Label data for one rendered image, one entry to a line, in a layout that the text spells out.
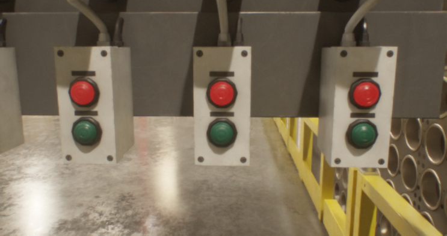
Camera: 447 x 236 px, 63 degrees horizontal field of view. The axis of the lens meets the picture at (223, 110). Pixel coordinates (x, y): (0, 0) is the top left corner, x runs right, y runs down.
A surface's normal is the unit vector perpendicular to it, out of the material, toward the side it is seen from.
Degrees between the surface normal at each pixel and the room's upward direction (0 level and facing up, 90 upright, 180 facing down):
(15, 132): 90
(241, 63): 90
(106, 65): 90
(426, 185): 83
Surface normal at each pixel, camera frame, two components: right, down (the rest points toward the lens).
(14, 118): 1.00, 0.00
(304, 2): -0.04, 0.18
